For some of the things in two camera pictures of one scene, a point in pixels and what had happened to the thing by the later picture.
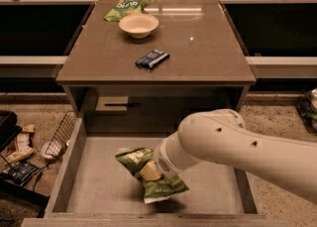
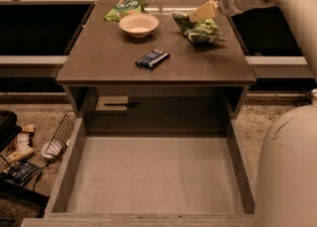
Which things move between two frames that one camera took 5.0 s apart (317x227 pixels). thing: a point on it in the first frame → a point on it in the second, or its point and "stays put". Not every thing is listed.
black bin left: [9, 129] stays put
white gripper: [160, 159] → [225, 5]
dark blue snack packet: [153, 59] stays put
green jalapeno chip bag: [165, 186] → [201, 32]
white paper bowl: [139, 26] stays put
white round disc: [52, 150] stays put
